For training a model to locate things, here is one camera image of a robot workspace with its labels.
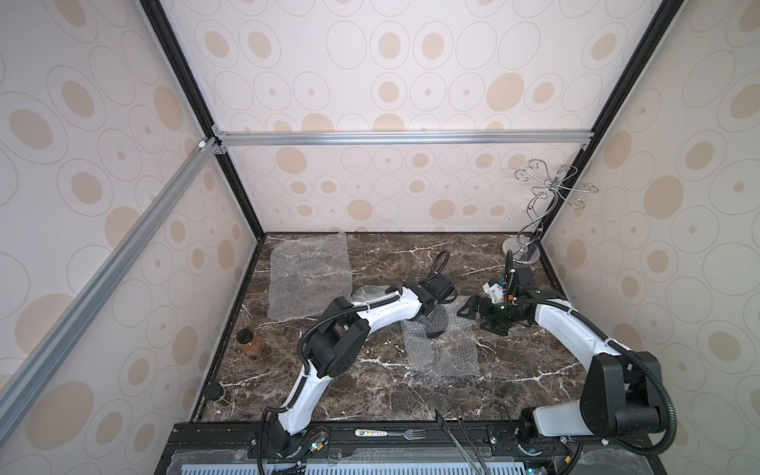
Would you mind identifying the black base platform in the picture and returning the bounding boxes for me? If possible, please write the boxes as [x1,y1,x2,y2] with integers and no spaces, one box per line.
[155,420,665,474]

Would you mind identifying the black round knob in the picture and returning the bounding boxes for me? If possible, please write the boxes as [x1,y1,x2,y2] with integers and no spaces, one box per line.
[202,382,232,407]

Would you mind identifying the black frame post back right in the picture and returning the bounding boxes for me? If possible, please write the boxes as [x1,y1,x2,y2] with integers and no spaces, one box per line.
[536,0,684,239]

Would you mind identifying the aluminium rail left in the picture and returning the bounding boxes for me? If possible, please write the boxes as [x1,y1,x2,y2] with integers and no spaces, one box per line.
[1,137,221,443]

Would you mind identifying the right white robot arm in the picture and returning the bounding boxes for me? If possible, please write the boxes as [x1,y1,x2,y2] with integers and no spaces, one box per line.
[457,268,677,455]

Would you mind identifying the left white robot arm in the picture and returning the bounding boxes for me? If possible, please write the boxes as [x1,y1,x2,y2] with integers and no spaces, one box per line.
[259,251,457,457]

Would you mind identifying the black frame post back left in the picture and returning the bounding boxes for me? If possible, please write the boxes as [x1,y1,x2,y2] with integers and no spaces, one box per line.
[138,0,266,241]

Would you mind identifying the black tongs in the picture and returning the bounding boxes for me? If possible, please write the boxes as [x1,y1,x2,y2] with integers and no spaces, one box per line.
[435,410,491,475]

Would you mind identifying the bubble wrap sheet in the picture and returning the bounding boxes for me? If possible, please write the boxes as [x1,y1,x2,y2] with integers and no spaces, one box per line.
[402,296,480,377]

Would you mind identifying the dark grey dinner plate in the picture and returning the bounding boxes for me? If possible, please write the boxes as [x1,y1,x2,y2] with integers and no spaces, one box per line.
[410,307,448,340]

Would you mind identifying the black frame post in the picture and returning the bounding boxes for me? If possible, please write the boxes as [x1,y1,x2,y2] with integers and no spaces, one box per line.
[138,0,266,241]
[536,0,684,239]

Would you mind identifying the fork with patterned handle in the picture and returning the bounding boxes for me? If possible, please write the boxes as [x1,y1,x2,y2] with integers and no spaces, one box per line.
[354,429,427,441]

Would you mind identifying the bubble wrap sheet around orange plate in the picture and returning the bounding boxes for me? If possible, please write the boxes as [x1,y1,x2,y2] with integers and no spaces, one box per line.
[267,234,352,322]

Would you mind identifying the amber glass jar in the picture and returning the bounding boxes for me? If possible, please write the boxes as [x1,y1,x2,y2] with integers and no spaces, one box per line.
[236,328,265,359]

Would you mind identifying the aluminium rail back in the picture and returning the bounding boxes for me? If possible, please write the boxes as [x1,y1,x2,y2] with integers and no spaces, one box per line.
[218,129,594,146]

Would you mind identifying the chrome wire mug tree stand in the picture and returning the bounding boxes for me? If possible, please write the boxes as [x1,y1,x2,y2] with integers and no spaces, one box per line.
[503,158,599,266]

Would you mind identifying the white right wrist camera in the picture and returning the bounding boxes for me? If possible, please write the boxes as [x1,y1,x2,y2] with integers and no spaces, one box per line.
[483,282,505,305]

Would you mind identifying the aluminium rail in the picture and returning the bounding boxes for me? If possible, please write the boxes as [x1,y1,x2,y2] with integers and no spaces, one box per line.
[1,137,221,443]
[218,129,594,146]

